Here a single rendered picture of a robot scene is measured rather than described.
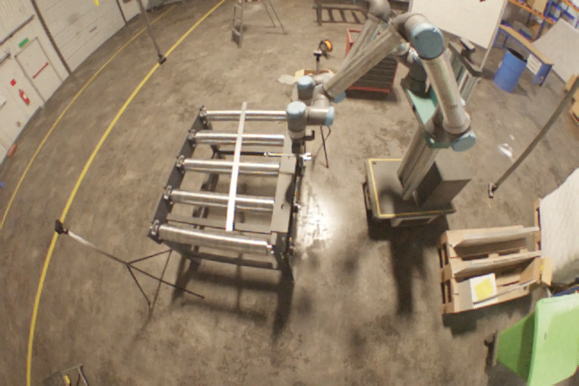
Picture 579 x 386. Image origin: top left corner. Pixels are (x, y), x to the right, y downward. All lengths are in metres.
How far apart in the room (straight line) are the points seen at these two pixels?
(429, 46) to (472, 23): 4.69
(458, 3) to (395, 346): 5.50
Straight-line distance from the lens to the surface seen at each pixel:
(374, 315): 2.41
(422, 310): 2.59
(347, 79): 1.11
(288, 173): 1.40
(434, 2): 5.48
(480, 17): 5.57
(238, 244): 1.54
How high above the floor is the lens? 2.33
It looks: 55 degrees down
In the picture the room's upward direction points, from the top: 6 degrees counter-clockwise
